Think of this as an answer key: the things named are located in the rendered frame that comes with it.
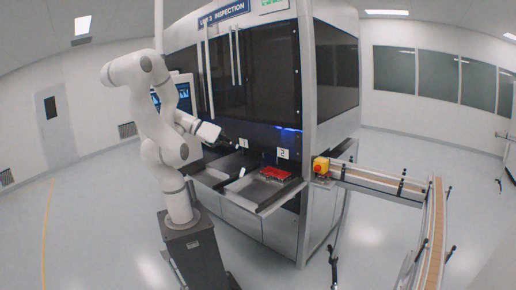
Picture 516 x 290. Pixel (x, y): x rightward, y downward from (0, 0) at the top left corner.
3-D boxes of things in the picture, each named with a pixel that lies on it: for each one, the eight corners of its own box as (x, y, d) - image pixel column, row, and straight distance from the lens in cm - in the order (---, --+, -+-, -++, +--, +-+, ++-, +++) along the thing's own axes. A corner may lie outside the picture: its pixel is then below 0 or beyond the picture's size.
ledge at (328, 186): (321, 175, 138) (321, 173, 137) (339, 180, 134) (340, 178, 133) (310, 185, 127) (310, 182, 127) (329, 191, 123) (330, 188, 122)
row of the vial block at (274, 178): (261, 175, 134) (261, 169, 132) (285, 184, 124) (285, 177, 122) (259, 177, 132) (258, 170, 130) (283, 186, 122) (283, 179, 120)
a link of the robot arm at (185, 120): (188, 129, 100) (197, 114, 105) (164, 117, 104) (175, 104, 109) (188, 138, 107) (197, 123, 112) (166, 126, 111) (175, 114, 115)
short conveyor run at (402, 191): (316, 181, 136) (318, 157, 129) (327, 171, 148) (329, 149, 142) (420, 211, 126) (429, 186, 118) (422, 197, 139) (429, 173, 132)
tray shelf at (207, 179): (236, 154, 175) (236, 152, 174) (314, 178, 134) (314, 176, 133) (186, 176, 151) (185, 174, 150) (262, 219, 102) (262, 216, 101)
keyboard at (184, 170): (200, 161, 185) (200, 159, 184) (209, 166, 174) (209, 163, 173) (159, 178, 171) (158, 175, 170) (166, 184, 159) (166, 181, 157)
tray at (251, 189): (264, 170, 141) (264, 165, 140) (298, 181, 127) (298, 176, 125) (224, 192, 121) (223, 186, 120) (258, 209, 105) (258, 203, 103)
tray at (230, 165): (241, 153, 171) (240, 149, 169) (266, 161, 154) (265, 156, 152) (205, 168, 152) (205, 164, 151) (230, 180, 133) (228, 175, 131)
